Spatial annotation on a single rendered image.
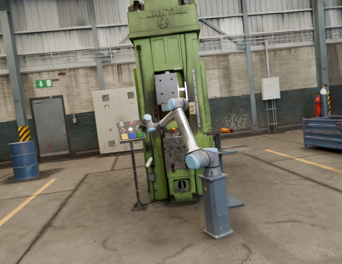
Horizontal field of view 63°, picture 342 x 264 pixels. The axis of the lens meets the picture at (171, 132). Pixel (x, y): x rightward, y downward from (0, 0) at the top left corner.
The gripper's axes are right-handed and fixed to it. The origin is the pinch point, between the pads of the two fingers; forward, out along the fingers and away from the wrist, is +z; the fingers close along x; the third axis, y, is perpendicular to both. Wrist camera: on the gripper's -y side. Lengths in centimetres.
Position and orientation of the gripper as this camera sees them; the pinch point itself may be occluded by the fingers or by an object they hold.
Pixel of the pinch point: (141, 130)
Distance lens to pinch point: 360.3
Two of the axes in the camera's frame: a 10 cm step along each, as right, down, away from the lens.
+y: 2.9, 8.8, -3.8
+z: -2.8, 4.6, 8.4
